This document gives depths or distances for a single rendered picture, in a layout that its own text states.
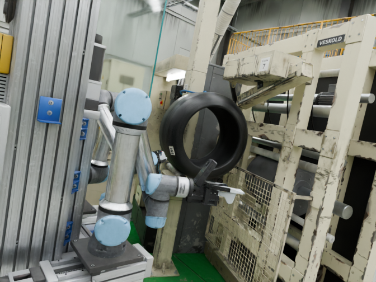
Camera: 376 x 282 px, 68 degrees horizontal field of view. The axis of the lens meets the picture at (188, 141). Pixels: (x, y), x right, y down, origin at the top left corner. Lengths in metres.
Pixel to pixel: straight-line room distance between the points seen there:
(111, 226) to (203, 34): 1.66
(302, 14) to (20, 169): 12.82
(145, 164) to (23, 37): 0.60
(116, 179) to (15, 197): 0.39
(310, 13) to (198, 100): 11.62
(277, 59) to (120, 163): 1.19
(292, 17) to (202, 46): 11.44
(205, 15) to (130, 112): 1.51
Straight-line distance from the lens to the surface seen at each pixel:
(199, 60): 2.21
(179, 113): 1.74
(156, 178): 0.99
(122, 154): 0.94
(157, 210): 1.01
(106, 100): 1.45
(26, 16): 1.13
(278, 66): 1.79
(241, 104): 2.19
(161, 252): 2.44
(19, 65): 1.11
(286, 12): 13.82
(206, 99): 1.78
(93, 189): 2.37
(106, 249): 1.17
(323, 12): 12.94
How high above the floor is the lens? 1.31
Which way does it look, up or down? 5 degrees down
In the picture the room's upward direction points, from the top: 11 degrees clockwise
